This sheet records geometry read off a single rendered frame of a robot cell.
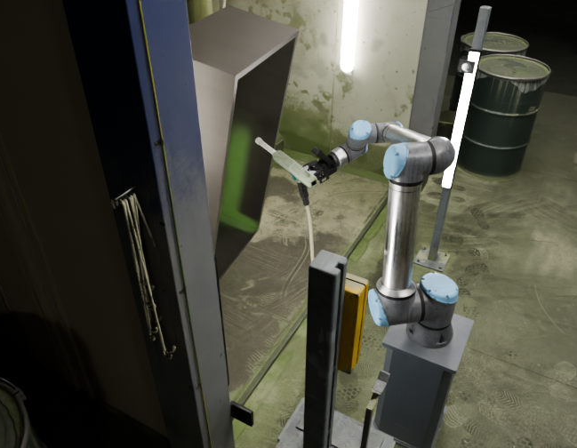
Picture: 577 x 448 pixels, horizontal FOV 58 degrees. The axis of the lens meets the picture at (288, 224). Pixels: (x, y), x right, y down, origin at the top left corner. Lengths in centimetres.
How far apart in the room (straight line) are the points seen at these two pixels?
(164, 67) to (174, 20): 10
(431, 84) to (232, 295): 206
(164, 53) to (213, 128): 89
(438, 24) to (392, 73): 47
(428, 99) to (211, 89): 233
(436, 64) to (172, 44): 290
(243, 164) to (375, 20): 165
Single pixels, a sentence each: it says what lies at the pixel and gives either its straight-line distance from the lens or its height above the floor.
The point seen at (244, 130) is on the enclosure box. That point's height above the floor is 109.
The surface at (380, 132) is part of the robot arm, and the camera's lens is 233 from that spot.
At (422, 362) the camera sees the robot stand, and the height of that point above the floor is 60.
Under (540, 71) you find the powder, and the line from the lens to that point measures 466.
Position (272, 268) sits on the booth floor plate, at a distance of 342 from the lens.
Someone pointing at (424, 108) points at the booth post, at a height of 71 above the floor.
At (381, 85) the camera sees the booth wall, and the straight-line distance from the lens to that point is 410.
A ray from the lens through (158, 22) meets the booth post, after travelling 118.
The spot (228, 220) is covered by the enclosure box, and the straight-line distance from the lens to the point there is 307.
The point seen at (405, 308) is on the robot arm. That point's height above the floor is 87.
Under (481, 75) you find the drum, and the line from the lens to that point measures 446.
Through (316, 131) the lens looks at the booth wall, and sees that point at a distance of 448.
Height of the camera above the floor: 229
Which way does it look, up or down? 36 degrees down
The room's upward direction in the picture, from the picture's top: straight up
